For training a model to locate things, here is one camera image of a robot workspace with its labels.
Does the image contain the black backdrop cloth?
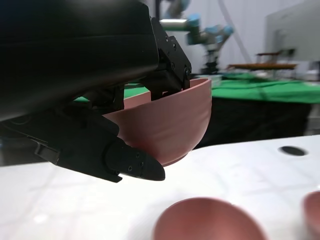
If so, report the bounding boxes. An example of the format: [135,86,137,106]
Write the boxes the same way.
[197,96,313,150]

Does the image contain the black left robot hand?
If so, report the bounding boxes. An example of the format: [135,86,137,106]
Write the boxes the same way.
[0,0,193,185]

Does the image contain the wooden brown table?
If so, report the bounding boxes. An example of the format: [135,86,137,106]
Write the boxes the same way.
[226,48,299,78]

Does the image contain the black round table grommet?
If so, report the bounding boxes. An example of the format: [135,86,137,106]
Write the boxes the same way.
[277,145,310,157]

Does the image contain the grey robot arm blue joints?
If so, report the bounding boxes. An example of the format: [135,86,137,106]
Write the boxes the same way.
[159,0,236,76]

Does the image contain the pink plastic bowl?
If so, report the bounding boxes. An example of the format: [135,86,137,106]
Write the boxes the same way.
[301,191,320,237]
[102,77,213,167]
[152,196,270,240]

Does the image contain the green table cloth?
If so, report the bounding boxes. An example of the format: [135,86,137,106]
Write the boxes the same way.
[72,78,320,105]

